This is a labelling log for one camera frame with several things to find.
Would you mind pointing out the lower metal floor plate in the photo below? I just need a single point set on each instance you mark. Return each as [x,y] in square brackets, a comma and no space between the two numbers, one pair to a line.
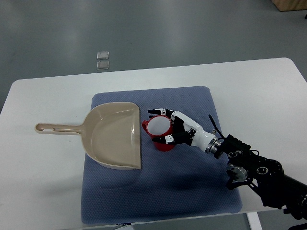
[102,65]

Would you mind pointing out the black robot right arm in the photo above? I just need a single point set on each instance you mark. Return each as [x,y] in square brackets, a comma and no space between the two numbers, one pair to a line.
[264,176]

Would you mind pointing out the white table leg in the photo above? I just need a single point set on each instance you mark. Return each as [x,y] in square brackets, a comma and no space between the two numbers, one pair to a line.
[254,221]

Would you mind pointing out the beige plastic dustpan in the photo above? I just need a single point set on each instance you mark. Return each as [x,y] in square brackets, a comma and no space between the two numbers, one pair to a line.
[110,135]

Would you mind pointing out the red cup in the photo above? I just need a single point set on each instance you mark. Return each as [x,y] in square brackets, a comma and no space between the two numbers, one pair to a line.
[157,126]

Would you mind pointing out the upper metal floor plate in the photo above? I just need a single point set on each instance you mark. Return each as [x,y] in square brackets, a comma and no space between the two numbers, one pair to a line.
[102,55]

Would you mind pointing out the wooden box corner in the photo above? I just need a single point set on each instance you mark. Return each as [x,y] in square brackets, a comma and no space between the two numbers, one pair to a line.
[290,5]

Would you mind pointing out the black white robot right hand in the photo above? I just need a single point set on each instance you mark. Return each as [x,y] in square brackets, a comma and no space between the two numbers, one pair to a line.
[185,130]

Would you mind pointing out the metal floor plate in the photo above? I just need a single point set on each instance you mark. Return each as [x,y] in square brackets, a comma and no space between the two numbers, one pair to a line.
[102,65]
[102,55]

